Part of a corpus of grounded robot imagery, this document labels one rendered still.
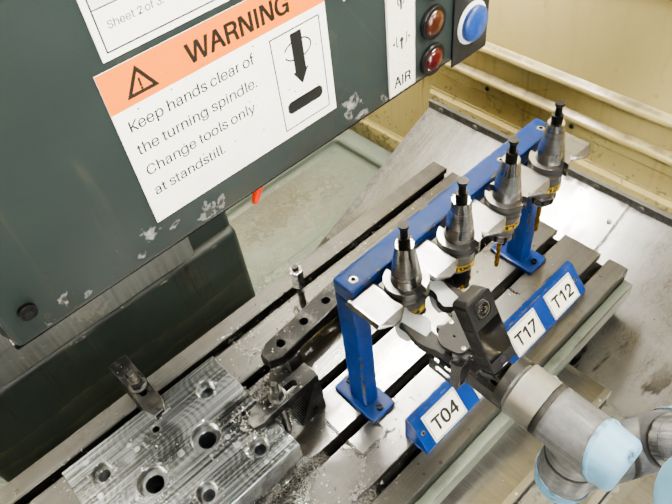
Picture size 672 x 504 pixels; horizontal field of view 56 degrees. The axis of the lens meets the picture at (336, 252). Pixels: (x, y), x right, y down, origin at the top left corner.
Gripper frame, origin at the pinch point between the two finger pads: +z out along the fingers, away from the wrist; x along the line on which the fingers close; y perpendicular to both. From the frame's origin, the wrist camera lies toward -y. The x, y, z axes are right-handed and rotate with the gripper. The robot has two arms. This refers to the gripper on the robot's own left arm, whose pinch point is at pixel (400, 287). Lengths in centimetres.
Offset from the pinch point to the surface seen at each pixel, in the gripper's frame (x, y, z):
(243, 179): -23.6, -42.3, -6.7
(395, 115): 71, 48, 67
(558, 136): 32.2, -8.1, -2.0
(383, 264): -0.4, -3.0, 2.9
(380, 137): 70, 59, 73
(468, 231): 10.6, -5.2, -2.8
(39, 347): -42, 29, 54
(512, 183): 21.0, -6.6, -2.2
